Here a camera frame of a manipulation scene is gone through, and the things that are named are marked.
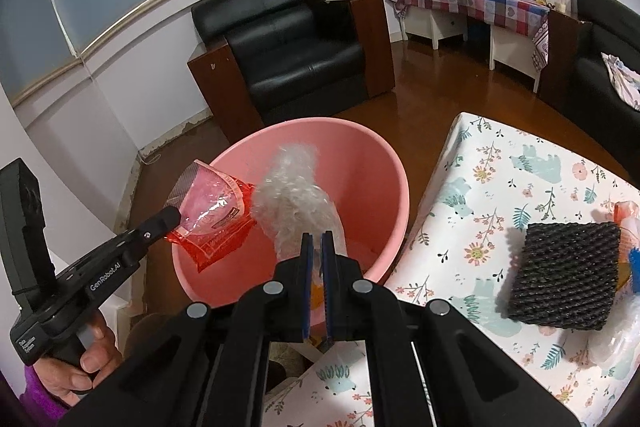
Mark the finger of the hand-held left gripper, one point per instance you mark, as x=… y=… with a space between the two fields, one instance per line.
x=160 y=222

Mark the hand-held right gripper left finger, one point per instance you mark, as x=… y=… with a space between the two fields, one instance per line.
x=308 y=287

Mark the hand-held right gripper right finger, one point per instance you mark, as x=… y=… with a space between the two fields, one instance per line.
x=328 y=287

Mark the red plastic packet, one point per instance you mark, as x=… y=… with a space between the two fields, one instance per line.
x=210 y=217

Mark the clear plastic bag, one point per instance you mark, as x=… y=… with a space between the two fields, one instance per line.
x=295 y=202

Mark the pink plastic basin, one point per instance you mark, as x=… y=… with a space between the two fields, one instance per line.
x=360 y=167

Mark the person's left hand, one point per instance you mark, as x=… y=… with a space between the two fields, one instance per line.
x=95 y=367

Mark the beige plush toy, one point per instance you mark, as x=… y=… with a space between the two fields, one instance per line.
x=290 y=359

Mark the floral printed table cover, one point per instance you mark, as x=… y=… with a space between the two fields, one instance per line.
x=480 y=227

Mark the black leather armchair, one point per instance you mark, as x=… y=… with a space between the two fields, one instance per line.
x=290 y=42

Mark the black mesh foam pad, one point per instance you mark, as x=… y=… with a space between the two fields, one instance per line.
x=560 y=277

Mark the clear plastic wrap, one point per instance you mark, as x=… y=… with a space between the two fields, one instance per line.
x=617 y=342

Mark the white desk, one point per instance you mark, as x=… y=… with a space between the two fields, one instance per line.
x=510 y=52

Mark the blue item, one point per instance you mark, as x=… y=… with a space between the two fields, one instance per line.
x=635 y=267

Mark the orange white packet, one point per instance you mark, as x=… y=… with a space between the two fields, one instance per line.
x=629 y=219

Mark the plaid tablecloth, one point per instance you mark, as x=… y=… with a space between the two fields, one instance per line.
x=475 y=2

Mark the black leather sofa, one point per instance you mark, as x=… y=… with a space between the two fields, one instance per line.
x=595 y=82

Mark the patterned cloth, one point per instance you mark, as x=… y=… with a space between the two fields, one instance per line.
x=622 y=79

